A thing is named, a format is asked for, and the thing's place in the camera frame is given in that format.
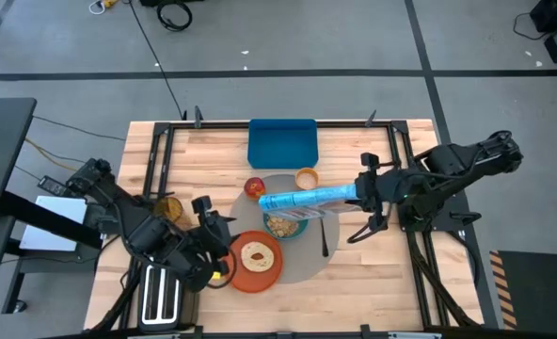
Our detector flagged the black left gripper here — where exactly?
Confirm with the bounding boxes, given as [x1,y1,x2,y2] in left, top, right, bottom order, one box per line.
[192,195,236,253]

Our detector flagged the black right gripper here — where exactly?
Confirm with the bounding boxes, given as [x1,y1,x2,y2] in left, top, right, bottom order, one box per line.
[355,153,398,232]

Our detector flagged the bagel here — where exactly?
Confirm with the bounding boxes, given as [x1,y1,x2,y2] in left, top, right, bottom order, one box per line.
[240,241,276,273]

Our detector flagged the red apple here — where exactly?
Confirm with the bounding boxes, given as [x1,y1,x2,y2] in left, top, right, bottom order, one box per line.
[244,176,266,200]

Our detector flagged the light blue cereal box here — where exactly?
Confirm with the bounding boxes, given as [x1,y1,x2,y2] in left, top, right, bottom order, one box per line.
[258,184,362,222]

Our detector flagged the small yellow cup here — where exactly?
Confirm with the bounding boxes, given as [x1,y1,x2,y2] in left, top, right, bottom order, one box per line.
[294,168,320,191]

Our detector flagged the orange plate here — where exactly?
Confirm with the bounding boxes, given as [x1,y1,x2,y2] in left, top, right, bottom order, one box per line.
[221,230,284,294]

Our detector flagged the teal bowl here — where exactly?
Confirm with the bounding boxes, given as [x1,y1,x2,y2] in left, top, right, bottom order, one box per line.
[263,211,310,242]

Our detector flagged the cereal pieces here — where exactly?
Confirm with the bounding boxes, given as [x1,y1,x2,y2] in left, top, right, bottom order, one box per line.
[266,215,301,238]

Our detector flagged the amber glass tumbler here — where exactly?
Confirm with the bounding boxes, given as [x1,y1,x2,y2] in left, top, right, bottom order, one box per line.
[154,196,190,231]

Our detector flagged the grey round placemat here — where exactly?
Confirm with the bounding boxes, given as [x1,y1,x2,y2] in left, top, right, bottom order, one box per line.
[229,174,342,285]

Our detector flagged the blue tray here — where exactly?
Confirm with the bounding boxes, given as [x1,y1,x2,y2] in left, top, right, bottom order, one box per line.
[247,118,319,170]

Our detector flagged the black toaster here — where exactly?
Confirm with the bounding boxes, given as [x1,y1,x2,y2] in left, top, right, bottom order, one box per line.
[136,262,199,333]

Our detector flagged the white box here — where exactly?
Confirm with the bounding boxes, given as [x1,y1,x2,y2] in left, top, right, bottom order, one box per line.
[19,195,88,252]

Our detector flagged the black power adapter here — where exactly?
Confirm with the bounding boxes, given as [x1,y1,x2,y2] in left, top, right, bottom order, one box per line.
[38,175,71,199]

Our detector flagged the black hazard striped mat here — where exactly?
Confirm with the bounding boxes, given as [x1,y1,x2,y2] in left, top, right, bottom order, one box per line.
[488,250,557,331]

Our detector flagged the black desk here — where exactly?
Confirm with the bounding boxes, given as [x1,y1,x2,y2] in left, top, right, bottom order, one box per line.
[0,97,103,321]

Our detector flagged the black equipment case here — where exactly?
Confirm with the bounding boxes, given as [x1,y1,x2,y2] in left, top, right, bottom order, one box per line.
[530,0,557,34]

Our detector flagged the black metal table frame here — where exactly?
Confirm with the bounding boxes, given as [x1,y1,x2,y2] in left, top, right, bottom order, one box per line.
[118,119,485,336]

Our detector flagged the long black floor cable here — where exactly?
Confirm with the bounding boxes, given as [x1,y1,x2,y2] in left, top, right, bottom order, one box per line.
[127,0,186,120]

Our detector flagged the yellow floor cable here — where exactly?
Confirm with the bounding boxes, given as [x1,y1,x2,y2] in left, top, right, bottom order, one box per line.
[24,137,80,173]

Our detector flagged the coiled black cable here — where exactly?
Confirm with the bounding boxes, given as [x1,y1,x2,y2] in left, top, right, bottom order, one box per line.
[155,1,194,33]

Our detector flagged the white cable with yellow plug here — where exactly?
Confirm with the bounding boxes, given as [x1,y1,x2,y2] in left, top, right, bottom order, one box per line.
[88,0,119,15]

